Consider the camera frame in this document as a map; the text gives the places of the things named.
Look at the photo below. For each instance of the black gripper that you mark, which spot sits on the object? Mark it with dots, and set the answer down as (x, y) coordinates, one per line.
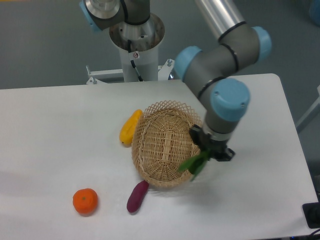
(216, 143)

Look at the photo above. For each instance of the green bok choy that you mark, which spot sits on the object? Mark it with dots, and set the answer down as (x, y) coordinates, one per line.
(195, 164)

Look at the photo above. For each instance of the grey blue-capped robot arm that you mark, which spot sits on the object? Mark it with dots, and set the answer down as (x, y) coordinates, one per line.
(207, 74)

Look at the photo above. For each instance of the woven wicker basket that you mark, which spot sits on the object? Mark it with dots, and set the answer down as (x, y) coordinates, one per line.
(161, 143)

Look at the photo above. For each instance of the purple sweet potato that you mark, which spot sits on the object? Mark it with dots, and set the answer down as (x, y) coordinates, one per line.
(137, 196)

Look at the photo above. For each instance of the yellow pepper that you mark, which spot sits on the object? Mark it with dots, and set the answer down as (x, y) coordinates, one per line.
(128, 129)

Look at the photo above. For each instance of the black device at table edge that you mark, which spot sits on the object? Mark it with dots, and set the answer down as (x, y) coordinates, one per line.
(312, 214)

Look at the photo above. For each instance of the orange mandarin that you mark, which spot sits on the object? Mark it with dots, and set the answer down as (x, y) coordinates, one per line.
(85, 201)

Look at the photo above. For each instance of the blue object in corner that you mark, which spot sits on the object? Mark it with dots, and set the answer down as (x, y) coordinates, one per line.
(314, 11)

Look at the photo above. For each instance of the white metal base frame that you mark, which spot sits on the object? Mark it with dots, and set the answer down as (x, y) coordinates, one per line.
(165, 73)

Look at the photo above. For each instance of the white table leg frame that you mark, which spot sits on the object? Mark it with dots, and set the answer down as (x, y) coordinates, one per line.
(309, 115)

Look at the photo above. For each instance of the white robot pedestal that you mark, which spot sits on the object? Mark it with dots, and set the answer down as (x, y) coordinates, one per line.
(138, 47)

